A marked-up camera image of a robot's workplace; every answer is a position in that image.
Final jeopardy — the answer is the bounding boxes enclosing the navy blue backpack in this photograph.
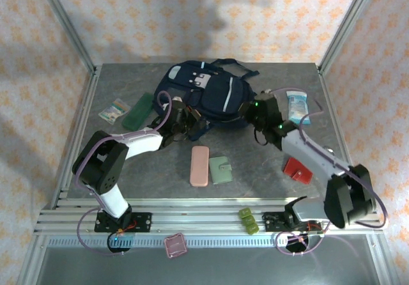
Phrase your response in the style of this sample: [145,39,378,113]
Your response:
[153,58,260,130]

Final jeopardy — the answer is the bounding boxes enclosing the pink pencil case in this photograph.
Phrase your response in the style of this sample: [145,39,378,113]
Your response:
[189,146,211,188]

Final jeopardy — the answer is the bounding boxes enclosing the green pencil case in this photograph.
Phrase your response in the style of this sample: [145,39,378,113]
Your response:
[121,92,156,131]

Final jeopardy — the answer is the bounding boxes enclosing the pale green wallet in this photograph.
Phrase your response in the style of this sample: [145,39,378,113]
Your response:
[208,156,234,185]

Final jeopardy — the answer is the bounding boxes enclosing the red wallet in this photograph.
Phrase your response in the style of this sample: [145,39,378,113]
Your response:
[282,157,314,185]

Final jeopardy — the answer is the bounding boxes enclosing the blue white wet wipes pack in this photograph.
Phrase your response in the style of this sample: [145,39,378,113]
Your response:
[285,90,312,126]

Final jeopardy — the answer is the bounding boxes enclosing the small clear snack packet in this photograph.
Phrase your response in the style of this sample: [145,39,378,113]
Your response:
[98,98,132,125]

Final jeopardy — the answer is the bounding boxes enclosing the pink translucent square tile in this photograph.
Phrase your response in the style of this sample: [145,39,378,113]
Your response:
[163,232,189,260]

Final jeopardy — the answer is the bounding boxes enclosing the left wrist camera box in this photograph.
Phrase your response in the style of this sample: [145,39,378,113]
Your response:
[162,95,185,111]

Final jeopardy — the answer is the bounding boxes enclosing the aluminium side rail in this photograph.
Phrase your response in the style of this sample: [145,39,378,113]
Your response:
[50,66,103,209]
[318,66,354,171]

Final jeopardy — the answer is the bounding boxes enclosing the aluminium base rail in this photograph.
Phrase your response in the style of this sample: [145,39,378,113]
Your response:
[33,197,383,236]

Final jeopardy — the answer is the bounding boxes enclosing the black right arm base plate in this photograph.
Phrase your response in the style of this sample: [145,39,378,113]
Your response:
[262,211,324,235]

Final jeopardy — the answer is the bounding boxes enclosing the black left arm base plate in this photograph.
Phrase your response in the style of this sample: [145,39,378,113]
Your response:
[95,212,153,234]

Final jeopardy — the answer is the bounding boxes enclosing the slotted grey cable duct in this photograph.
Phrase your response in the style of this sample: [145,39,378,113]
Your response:
[47,236,376,248]

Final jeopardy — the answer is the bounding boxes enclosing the aluminium frame post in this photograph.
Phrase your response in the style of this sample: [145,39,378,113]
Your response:
[318,0,374,73]
[34,0,97,73]

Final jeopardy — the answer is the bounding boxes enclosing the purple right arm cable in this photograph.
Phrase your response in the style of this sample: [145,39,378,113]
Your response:
[266,88,389,258]

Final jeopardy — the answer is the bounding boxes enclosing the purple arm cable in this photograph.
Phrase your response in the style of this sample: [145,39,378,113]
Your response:
[72,90,176,258]
[266,88,389,258]

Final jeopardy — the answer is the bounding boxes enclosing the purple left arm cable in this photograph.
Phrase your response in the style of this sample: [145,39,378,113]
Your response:
[72,90,176,258]

